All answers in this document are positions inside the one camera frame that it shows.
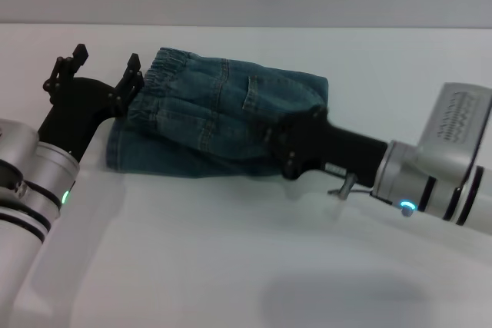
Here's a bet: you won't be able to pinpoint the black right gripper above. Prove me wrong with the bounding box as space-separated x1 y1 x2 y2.
264 106 389 195

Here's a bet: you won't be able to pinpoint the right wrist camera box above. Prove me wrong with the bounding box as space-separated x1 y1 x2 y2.
417 81 492 191

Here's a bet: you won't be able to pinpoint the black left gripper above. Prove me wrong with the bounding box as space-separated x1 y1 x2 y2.
37 43 146 164

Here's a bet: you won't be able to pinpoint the blue denim shorts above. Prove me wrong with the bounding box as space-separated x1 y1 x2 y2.
105 46 331 181

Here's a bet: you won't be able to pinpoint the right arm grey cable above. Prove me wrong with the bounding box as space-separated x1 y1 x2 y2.
326 173 394 205

